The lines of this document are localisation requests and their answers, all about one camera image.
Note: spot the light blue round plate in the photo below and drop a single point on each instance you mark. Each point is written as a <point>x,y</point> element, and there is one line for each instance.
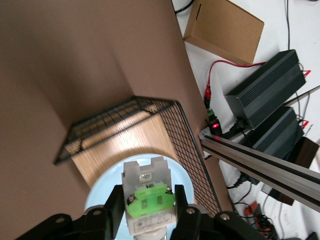
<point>107,180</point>

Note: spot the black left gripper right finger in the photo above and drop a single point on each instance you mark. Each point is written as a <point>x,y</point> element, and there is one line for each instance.
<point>181,212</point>

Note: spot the red push button switch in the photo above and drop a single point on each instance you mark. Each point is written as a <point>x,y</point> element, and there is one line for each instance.
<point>147,180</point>

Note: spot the red LED display module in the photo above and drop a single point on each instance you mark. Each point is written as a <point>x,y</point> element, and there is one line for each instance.
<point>215,125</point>

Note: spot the large black ribbed power supply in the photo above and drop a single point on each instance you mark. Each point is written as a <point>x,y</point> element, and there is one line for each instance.
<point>267,87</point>

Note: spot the brown cardboard box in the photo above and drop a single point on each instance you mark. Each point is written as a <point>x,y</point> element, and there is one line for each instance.
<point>225,30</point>

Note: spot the orange black device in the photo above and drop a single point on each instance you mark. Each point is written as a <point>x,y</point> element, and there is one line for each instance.
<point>255,215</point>

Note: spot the small black ribbed power supply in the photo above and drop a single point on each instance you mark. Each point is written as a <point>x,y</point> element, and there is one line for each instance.
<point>277,135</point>

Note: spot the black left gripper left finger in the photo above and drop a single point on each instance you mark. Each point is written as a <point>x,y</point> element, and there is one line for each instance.
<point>116,202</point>

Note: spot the aluminium camera mast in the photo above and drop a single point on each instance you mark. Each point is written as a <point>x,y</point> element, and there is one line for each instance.
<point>262,165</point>

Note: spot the dark brown box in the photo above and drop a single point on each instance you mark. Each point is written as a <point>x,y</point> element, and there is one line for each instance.
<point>308,152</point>

